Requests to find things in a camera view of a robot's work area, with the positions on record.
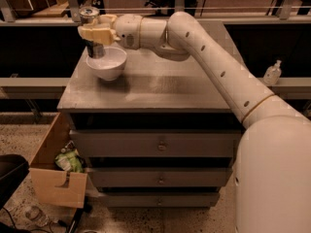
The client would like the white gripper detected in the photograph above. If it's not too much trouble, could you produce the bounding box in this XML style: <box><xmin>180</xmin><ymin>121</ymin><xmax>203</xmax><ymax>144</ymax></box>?
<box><xmin>78</xmin><ymin>14</ymin><xmax>142</xmax><ymax>50</ymax></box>

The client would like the redbull can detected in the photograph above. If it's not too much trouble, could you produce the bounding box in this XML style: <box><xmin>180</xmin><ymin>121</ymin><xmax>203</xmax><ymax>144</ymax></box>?
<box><xmin>79</xmin><ymin>7</ymin><xmax>105</xmax><ymax>59</ymax></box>

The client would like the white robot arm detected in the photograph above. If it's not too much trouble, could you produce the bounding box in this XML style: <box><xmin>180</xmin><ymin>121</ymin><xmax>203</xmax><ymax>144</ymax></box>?
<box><xmin>78</xmin><ymin>12</ymin><xmax>311</xmax><ymax>233</ymax></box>

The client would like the white bowl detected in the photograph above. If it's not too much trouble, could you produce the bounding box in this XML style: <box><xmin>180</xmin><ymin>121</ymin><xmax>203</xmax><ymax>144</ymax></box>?
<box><xmin>86</xmin><ymin>47</ymin><xmax>127</xmax><ymax>82</ymax></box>

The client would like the top grey drawer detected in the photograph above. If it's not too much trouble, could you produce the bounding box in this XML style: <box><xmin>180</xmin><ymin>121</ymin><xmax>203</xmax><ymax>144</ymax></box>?
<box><xmin>70</xmin><ymin>130</ymin><xmax>241</xmax><ymax>157</ymax></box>

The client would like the grey drawer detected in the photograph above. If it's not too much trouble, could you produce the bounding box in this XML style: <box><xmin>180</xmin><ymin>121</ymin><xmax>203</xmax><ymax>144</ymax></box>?
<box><xmin>70</xmin><ymin>130</ymin><xmax>241</xmax><ymax>157</ymax></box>
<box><xmin>87</xmin><ymin>167</ymin><xmax>232</xmax><ymax>187</ymax></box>
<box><xmin>99</xmin><ymin>192</ymin><xmax>220</xmax><ymax>208</ymax></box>

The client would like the grey drawer cabinet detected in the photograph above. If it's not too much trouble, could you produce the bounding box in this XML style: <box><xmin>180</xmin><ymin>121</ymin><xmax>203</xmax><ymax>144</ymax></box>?
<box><xmin>58</xmin><ymin>49</ymin><xmax>243</xmax><ymax>200</ymax></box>

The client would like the green snack bag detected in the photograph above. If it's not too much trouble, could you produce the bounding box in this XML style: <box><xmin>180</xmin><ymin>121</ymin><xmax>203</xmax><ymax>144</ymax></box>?
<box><xmin>54</xmin><ymin>150</ymin><xmax>84</xmax><ymax>173</ymax></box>

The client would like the middle grey drawer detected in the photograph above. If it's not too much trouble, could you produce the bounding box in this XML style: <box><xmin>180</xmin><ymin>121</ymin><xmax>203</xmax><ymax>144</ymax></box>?
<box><xmin>87</xmin><ymin>167</ymin><xmax>232</xmax><ymax>187</ymax></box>

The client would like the black chair seat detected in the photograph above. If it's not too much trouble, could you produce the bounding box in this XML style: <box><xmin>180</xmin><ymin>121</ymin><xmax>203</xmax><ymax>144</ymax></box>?
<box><xmin>0</xmin><ymin>154</ymin><xmax>29</xmax><ymax>208</ymax></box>

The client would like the cardboard box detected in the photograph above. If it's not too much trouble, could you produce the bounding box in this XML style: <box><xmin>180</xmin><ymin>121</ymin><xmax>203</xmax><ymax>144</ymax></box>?
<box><xmin>29</xmin><ymin>114</ymin><xmax>86</xmax><ymax>208</ymax></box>

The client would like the bottom grey drawer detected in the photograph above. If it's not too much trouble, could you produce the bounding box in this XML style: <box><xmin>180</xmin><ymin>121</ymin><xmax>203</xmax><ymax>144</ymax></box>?
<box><xmin>99</xmin><ymin>192</ymin><xmax>220</xmax><ymax>208</ymax></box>

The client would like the hand sanitizer bottle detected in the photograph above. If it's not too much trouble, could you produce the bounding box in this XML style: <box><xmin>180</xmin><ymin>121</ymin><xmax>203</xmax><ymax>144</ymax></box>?
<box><xmin>263</xmin><ymin>60</ymin><xmax>282</xmax><ymax>85</ymax></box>

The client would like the metal railing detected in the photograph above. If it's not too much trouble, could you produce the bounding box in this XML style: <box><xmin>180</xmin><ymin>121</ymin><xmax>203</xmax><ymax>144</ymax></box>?
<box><xmin>1</xmin><ymin>0</ymin><xmax>311</xmax><ymax>25</ymax></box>

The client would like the clear plastic bottle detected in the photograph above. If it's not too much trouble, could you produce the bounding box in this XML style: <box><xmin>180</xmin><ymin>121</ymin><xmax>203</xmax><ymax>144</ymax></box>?
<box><xmin>25</xmin><ymin>206</ymin><xmax>49</xmax><ymax>227</ymax></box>

